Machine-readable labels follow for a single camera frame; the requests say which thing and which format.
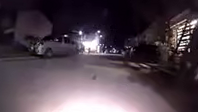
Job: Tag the grey asphalt road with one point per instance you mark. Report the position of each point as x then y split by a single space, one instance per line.
85 84

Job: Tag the white car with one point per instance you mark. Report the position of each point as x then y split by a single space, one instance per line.
55 47

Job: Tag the dark hedge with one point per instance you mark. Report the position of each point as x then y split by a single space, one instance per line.
144 51

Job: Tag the pale building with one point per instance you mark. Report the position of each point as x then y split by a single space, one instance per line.
32 29

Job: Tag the lit building with slats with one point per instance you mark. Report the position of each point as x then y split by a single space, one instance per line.
184 33

